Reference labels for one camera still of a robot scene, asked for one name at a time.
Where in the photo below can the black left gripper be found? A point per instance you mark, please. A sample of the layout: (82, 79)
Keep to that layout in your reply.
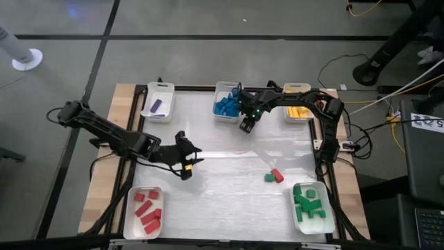
(168, 154)

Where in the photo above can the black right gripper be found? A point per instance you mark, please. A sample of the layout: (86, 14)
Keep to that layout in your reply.
(253, 104)

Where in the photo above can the blue arch block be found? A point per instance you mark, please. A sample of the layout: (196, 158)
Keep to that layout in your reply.
(228, 112)

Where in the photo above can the purple long block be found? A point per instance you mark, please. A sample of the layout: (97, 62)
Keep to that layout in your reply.
(159, 115)

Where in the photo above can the green cube block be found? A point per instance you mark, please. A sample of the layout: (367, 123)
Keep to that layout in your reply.
(270, 177)
(311, 193)

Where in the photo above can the yellow long block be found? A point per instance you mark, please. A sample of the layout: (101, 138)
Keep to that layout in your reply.
(303, 110)

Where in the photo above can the red long block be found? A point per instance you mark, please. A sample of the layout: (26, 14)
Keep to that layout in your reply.
(143, 208)
(277, 175)
(148, 218)

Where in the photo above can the purple rectangular block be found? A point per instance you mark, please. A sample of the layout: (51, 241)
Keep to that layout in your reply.
(156, 106)

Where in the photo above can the red cube block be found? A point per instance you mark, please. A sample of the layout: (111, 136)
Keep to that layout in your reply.
(139, 197)

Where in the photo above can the small red block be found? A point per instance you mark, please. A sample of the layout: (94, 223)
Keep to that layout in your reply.
(157, 213)

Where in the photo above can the red rectangular block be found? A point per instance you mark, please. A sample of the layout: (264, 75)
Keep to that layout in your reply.
(152, 226)

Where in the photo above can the green cylinder block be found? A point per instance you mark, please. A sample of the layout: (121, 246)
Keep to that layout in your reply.
(297, 190)

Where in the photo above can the green rectangular block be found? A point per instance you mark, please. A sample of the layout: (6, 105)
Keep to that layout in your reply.
(301, 200)

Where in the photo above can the green long block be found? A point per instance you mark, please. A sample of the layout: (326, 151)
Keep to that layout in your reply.
(298, 214)
(312, 205)

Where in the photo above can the green arch block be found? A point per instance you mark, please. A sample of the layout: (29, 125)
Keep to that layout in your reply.
(316, 214)

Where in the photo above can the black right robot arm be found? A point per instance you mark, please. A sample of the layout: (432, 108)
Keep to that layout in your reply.
(312, 100)

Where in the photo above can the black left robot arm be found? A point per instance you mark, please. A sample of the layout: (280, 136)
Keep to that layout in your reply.
(111, 133)

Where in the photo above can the yellow flat block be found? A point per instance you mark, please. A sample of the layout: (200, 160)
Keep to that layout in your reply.
(289, 112)

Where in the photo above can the white plastic bin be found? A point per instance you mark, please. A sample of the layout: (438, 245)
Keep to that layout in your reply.
(298, 88)
(163, 99)
(222, 88)
(133, 229)
(317, 225)

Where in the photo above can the small white label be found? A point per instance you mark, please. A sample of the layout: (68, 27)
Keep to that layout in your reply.
(343, 87)

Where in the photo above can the power strip with plugs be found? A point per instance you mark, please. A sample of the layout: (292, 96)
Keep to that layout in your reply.
(393, 119)

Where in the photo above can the white rod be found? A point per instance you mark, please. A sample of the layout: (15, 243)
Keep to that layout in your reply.
(399, 86)

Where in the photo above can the black stand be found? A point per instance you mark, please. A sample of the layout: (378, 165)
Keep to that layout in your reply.
(399, 38)

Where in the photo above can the black furniture leg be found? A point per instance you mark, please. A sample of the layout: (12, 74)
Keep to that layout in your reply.
(10, 154)

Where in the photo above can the white printed sticker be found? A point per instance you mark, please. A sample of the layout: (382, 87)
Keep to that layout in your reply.
(426, 123)

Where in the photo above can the black equipment case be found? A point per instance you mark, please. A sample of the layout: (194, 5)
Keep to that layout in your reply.
(423, 163)

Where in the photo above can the grey pole white base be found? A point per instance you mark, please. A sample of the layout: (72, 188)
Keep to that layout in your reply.
(27, 59)

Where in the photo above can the person's shoe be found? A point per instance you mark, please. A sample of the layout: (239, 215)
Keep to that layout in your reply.
(431, 57)

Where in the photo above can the black laptop keyboard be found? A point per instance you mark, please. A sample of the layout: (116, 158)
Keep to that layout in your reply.
(430, 229)

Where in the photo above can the black table frame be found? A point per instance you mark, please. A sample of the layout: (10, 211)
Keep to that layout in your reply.
(194, 88)

